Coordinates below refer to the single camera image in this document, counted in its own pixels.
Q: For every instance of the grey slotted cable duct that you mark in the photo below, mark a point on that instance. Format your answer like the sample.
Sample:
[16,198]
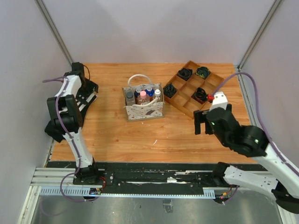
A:
[94,192]

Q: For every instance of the dark green rolled tie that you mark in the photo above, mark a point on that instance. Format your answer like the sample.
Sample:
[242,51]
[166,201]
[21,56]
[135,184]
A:
[169,90]

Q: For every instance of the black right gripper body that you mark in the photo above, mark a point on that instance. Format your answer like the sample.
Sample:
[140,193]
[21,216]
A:
[223,137]

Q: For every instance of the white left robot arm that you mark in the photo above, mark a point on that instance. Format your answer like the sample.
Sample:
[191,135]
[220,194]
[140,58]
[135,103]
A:
[86,171]

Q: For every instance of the aluminium frame post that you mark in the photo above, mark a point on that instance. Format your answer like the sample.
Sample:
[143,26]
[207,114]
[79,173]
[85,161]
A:
[261,30]
[48,19]

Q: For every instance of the right aluminium frame post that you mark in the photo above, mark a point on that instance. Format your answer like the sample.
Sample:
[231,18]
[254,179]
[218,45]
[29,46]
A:
[261,30]

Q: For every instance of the clear bottle white cap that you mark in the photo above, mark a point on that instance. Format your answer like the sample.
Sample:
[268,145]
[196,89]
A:
[157,95]

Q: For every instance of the clear bottle dark cap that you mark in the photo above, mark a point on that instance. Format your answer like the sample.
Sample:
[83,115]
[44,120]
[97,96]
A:
[130,98]

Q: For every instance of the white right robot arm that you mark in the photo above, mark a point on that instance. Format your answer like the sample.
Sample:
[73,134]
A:
[252,142]

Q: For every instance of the dark blue pump bottle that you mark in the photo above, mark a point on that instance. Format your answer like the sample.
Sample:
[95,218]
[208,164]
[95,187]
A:
[137,92]

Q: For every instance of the left aluminium frame post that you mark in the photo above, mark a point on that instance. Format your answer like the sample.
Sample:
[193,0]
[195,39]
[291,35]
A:
[48,19]

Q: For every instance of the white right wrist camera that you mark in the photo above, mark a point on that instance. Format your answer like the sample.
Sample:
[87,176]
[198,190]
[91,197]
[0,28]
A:
[218,100]

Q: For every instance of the wooden divided tray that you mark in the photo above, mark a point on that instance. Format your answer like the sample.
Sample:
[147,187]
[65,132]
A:
[182,100]

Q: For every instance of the black white striped cloth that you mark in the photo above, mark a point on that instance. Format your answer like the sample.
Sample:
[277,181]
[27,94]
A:
[73,111]

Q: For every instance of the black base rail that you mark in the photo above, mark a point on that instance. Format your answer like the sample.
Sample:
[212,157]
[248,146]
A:
[145,177]

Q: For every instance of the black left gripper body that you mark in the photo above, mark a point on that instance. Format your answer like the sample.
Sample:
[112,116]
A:
[88,88]

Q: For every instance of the clear bottle pink cap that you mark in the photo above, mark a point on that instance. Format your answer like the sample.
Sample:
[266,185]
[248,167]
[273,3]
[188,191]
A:
[143,98]

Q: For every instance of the green yellow rolled tie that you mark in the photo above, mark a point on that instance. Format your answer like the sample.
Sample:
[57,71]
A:
[203,72]

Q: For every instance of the black orange rolled tie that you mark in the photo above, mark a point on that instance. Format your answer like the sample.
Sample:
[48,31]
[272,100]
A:
[200,95]

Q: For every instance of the bright blue pump bottle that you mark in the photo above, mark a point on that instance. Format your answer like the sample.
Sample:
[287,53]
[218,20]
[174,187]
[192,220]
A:
[149,90]

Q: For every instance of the printed canvas tote bag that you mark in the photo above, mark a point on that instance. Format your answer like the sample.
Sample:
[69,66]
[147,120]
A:
[152,110]

